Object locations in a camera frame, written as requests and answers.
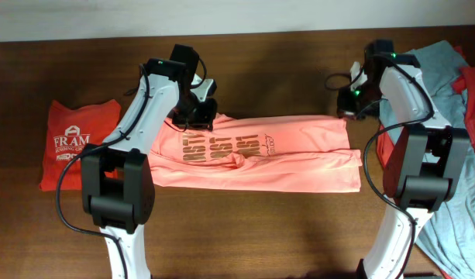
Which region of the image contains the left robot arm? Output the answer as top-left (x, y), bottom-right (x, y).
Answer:
top-left (81, 44), bottom-right (217, 278)

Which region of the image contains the red garment under grey shirt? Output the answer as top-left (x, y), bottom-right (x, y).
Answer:
top-left (409, 40), bottom-right (475, 153)

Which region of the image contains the pink printed t-shirt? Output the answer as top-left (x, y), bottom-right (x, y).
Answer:
top-left (148, 114), bottom-right (362, 193)

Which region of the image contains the folded red printed t-shirt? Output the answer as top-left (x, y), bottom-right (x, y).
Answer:
top-left (39, 100), bottom-right (121, 191)

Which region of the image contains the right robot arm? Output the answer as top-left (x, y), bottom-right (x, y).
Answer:
top-left (337, 40), bottom-right (470, 279)

